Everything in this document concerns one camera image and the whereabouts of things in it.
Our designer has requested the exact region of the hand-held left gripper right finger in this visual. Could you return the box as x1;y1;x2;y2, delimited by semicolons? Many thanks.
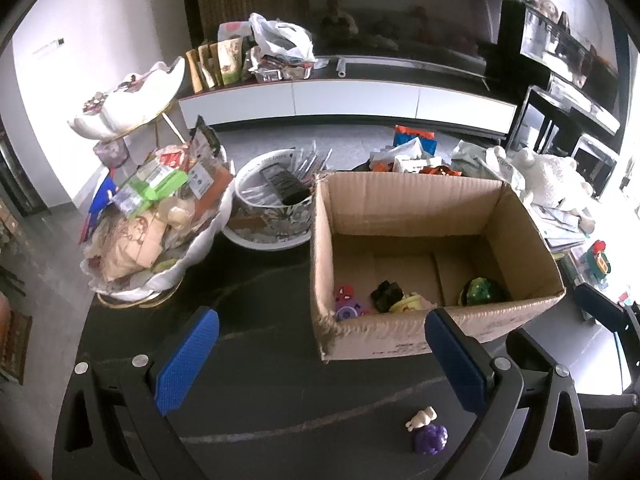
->
424;307;591;480

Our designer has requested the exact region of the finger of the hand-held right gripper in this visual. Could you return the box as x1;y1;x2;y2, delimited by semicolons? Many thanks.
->
505;329;640;432
574;282;640;357

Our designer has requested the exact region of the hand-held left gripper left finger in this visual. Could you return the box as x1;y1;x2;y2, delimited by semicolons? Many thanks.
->
52;306;221;480

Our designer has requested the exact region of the brown cardboard box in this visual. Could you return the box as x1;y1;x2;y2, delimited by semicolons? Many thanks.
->
309;171;567;362

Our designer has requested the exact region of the plush toy with yellow trim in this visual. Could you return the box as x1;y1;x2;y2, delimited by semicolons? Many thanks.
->
457;276;510;307

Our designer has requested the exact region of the dark green toy vehicle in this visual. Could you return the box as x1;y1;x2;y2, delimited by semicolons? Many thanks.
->
370;280;405;313

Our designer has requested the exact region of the purple toy camera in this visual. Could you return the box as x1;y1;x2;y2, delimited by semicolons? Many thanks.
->
332;285;373;322

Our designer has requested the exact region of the black marble desktop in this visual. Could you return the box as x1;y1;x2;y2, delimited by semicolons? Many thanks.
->
52;160;640;480

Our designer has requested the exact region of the clear plastic storage box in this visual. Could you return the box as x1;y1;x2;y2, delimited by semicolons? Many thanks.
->
560;245;617;292

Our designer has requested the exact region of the red green toy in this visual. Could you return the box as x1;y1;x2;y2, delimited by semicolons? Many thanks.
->
585;240;614;277

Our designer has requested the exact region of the small white bear figure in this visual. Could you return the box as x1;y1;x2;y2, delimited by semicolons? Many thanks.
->
405;406;438;433

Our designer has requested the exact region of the stack of books and papers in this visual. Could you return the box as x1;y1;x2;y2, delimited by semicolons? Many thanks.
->
530;200;592;257

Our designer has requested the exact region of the purple grape toy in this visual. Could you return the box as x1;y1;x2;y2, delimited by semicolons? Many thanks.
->
412;424;449;457

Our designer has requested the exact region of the white shell tray with snacks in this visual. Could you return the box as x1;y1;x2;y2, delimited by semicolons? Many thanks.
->
82;116;235;283

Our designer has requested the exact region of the white plush toy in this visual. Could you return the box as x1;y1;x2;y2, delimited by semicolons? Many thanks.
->
492;146;596;217

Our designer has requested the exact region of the white plate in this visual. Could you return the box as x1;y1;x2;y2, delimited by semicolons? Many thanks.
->
222;220;314;251

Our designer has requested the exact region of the floral ceramic bowl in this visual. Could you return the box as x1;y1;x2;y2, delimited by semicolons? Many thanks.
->
234;149;317;237

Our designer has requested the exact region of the wooden slatted furniture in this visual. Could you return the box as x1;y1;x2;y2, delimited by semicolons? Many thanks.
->
0;305;34;382

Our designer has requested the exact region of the pale green plastic bag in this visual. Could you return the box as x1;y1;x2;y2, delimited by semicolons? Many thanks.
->
450;140;526;192

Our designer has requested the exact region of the black remote control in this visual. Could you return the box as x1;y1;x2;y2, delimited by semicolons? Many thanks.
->
260;165;312;206

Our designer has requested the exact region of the purple patterned container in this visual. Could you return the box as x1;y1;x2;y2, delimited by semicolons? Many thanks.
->
94;139;130;167

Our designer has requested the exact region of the orange blue snack packet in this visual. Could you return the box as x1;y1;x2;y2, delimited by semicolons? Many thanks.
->
392;125;439;157

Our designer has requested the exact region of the black glass display cabinet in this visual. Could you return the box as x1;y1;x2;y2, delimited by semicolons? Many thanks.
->
497;0;626;192

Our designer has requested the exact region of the bundle of pens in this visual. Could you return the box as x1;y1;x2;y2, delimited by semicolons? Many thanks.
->
287;141;334;177

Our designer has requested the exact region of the white shell tiered snack stand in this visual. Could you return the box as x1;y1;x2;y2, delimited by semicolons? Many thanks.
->
67;56;236;308

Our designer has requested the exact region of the brown snack pouch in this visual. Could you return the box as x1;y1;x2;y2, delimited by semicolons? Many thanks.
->
209;42;223;88
198;45;213;90
185;50;203;93

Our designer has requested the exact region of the green white snack pouch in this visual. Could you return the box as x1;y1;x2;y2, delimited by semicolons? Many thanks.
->
217;36;246;86

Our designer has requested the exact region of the clear plastic snack tray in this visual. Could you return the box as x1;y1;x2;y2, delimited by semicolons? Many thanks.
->
252;57;313;84

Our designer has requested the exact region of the white plastic bag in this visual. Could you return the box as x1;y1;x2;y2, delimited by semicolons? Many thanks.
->
248;12;316;61

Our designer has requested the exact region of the large black television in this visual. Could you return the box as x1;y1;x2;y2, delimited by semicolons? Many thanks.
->
305;0;503;78

